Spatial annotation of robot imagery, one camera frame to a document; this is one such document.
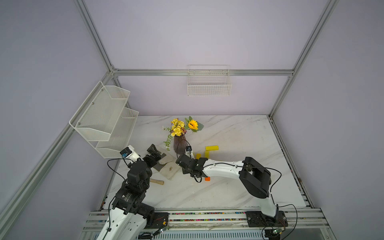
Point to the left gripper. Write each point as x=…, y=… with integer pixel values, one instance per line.
x=156, y=156

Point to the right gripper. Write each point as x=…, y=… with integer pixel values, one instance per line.
x=185, y=170

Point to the white grey work glove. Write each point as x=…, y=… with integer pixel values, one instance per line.
x=167, y=166

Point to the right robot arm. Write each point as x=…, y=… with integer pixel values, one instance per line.
x=254, y=177

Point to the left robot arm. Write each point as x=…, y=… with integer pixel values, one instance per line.
x=128, y=215

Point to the purple ribbed glass vase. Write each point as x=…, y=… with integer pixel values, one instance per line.
x=180, y=144

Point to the yellow artificial flower bouquet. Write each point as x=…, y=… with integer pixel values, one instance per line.
x=180, y=127

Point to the white two-tier mesh shelf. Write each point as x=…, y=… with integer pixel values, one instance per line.
x=105, y=121

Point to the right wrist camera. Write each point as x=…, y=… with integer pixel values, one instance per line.
x=189, y=151

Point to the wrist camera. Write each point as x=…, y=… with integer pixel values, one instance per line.
x=129, y=153
x=189, y=151

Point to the blue trowel wooden handle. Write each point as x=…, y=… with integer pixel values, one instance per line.
x=159, y=182

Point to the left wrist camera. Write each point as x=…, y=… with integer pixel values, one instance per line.
x=129, y=153

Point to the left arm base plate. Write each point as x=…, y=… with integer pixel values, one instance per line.
x=157, y=220

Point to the aluminium mounting rail base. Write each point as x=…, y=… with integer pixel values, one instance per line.
x=303, y=224

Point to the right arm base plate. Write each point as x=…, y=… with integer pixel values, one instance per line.
x=258, y=219

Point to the white wire wall basket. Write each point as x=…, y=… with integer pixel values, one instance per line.
x=209, y=81

